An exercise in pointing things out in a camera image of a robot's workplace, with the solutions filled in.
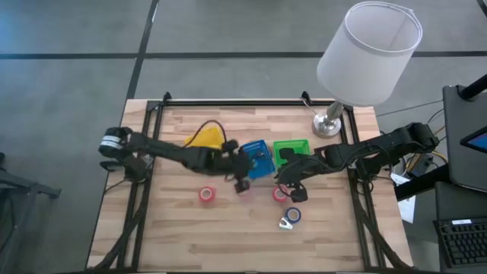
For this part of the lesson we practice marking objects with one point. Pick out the light blue staple remover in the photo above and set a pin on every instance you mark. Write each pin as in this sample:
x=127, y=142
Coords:
x=284, y=225

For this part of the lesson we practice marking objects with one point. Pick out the black floor stand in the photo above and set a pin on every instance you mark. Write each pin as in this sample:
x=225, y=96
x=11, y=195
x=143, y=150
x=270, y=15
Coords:
x=23, y=186

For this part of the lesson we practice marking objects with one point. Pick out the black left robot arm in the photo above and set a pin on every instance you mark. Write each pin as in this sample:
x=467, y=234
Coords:
x=171, y=152

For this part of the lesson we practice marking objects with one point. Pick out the tablet with blue screen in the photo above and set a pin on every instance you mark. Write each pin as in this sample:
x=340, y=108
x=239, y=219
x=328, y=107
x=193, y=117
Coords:
x=479, y=141

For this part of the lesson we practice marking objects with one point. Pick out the yellow plastic basket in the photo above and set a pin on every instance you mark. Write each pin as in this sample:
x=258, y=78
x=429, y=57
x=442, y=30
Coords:
x=207, y=137

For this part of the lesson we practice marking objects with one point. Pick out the blue tape roll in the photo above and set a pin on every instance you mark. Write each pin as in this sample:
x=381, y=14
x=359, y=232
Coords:
x=299, y=215

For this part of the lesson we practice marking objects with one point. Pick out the dark staple remover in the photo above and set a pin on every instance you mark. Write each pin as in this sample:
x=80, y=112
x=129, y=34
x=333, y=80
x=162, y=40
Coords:
x=260, y=154

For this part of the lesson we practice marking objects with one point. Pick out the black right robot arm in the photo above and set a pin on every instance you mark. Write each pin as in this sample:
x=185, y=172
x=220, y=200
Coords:
x=380, y=146

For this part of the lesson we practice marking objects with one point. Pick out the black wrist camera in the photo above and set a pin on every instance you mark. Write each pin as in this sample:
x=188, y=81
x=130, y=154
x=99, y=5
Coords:
x=230, y=146
x=287, y=154

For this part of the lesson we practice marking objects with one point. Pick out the black keyboard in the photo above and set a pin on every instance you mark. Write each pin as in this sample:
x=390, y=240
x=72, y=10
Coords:
x=464, y=243

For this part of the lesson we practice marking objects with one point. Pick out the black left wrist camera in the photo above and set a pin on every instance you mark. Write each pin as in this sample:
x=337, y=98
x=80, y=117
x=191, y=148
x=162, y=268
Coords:
x=230, y=146

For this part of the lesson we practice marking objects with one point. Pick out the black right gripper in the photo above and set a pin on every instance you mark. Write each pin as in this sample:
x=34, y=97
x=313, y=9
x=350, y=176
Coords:
x=300, y=169

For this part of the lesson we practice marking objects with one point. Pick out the black pole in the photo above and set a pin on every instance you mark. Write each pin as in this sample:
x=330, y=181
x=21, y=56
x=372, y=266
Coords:
x=473, y=88

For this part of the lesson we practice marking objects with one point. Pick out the black support beam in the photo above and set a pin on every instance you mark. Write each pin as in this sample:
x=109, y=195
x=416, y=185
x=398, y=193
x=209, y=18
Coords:
x=418, y=184

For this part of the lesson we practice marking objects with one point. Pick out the white paper sheet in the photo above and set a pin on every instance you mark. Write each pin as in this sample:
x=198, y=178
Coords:
x=408, y=209

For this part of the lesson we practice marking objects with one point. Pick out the pink tape roll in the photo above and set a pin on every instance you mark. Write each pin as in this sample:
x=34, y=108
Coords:
x=249, y=196

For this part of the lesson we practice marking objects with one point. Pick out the blue plastic basket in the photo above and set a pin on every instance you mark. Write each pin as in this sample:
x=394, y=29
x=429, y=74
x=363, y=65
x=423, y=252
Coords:
x=262, y=167

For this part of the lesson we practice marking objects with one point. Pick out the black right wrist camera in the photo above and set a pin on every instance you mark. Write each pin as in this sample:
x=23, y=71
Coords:
x=287, y=154

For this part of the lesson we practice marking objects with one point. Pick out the green plastic basket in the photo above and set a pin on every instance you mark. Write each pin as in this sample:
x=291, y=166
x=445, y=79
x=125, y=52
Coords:
x=300, y=146

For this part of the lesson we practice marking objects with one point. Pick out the black metal table frame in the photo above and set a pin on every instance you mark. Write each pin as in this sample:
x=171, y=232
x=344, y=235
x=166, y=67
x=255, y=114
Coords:
x=236, y=102

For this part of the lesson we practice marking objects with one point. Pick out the white shade metal table lamp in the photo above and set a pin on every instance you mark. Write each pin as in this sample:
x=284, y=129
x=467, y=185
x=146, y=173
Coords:
x=369, y=53

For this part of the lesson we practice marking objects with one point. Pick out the red tape roll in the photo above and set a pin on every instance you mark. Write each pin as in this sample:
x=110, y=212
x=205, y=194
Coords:
x=274, y=195
x=200, y=194

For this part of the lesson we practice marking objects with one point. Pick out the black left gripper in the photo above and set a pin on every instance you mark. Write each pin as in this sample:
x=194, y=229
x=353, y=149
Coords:
x=239, y=165

